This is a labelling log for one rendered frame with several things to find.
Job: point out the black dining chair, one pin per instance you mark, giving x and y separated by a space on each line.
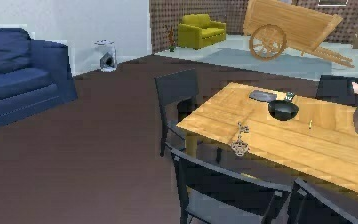
177 88
227 190
315 206
335 89

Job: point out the brown twig house plant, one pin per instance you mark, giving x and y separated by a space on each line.
170 38

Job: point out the yellow-green armchair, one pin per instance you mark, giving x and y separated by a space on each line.
200 31

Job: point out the grey flat plate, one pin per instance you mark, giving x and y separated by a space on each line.
262 96

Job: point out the clear bin with white lid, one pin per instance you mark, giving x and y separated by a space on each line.
107 57

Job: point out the black bowl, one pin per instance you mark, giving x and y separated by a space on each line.
283 109

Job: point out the wooden dining table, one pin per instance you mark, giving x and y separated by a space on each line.
287 140

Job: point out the small green glass cup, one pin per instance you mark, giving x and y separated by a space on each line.
289 97

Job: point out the small yellow pencil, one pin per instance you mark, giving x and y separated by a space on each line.
310 124

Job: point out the wooden cart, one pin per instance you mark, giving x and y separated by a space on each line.
288 23

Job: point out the blue sofa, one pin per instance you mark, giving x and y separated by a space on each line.
18 80

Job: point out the framed wall picture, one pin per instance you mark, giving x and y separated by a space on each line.
332 2

